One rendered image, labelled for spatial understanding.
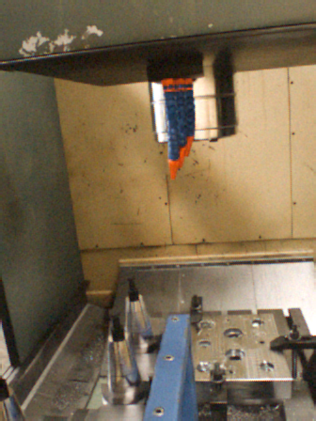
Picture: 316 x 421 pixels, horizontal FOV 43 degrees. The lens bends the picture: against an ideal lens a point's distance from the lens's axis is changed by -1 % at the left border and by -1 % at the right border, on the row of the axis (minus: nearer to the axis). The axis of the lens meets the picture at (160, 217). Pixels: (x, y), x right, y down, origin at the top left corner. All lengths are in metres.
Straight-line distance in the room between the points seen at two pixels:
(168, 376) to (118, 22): 0.43
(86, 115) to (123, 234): 0.57
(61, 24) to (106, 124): 1.37
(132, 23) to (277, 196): 1.46
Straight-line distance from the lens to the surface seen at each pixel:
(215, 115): 0.70
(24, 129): 1.56
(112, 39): 0.46
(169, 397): 0.53
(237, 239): 1.87
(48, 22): 0.49
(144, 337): 0.64
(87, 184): 1.89
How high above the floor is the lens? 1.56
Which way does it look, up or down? 14 degrees down
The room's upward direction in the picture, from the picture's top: 6 degrees counter-clockwise
